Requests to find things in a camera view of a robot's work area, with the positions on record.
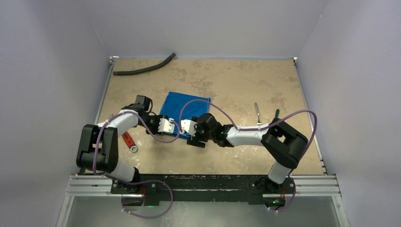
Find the blue cloth napkin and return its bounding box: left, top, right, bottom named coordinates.
left=158, top=91, right=211, bottom=140

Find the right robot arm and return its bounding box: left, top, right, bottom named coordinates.
left=181, top=113, right=309, bottom=192

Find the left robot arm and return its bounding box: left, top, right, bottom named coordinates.
left=76, top=95, right=167, bottom=193

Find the silver fork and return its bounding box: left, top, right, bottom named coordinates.
left=254, top=102, right=262, bottom=126

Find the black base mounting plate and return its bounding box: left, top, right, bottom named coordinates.
left=111, top=174, right=295, bottom=206

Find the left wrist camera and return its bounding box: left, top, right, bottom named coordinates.
left=157, top=115, right=176, bottom=135

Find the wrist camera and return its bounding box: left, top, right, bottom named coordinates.
left=157, top=115, right=176, bottom=135
left=180, top=120, right=196, bottom=136

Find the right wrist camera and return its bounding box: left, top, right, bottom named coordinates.
left=180, top=120, right=196, bottom=136

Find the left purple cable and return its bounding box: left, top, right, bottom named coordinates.
left=92, top=111, right=183, bottom=219

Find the red handled wrench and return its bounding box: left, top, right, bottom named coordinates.
left=122, top=131, right=138, bottom=153

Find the black foam hose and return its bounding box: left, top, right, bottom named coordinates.
left=113, top=52, right=177, bottom=77

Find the aluminium frame rail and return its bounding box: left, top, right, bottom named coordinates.
left=66, top=175, right=340, bottom=199

